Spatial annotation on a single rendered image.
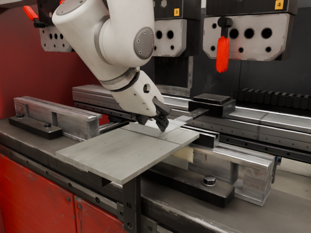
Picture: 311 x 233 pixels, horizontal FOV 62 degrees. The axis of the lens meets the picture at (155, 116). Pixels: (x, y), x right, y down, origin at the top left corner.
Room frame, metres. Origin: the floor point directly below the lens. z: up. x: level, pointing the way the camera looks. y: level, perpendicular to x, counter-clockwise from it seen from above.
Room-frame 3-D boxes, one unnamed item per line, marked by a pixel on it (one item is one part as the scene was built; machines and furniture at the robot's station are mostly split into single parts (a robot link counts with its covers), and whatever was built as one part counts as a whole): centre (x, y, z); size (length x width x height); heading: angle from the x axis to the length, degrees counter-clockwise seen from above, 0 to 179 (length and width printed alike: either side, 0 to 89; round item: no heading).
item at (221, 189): (0.56, -0.04, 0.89); 0.30 x 0.05 x 0.03; 53
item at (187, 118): (0.76, -0.14, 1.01); 0.26 x 0.12 x 0.05; 143
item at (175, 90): (0.63, -0.04, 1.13); 0.10 x 0.02 x 0.10; 53
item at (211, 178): (0.50, -0.12, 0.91); 0.03 x 0.03 x 0.02
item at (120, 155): (0.52, 0.05, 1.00); 0.26 x 0.18 x 0.01; 143
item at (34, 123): (0.95, 0.47, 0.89); 0.30 x 0.05 x 0.03; 53
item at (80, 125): (0.96, 0.40, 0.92); 0.50 x 0.06 x 0.10; 53
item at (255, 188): (0.60, -0.09, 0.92); 0.39 x 0.06 x 0.10; 53
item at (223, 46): (0.49, -0.13, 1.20); 0.04 x 0.02 x 0.10; 143
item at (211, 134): (0.62, -0.06, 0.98); 0.20 x 0.03 x 0.03; 53
